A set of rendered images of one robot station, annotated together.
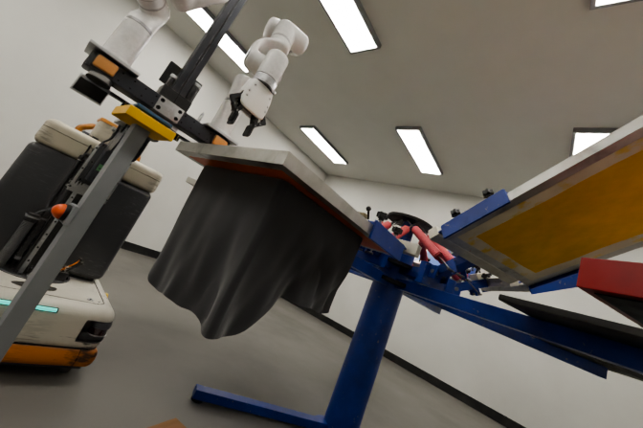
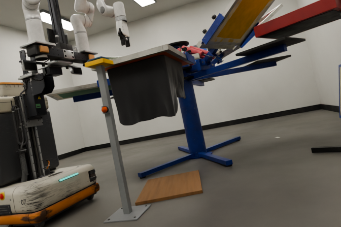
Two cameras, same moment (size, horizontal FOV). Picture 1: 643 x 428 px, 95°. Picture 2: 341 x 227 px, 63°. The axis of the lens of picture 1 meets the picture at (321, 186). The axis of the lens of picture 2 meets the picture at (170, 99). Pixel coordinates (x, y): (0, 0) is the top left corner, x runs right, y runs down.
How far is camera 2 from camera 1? 1.30 m
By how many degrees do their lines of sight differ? 28
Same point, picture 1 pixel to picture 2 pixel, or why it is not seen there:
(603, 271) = (260, 29)
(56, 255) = (113, 123)
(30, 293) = (116, 138)
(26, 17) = not seen: outside the picture
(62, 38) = not seen: outside the picture
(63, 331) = (84, 180)
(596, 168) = not seen: outside the picture
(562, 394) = (267, 89)
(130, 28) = (37, 24)
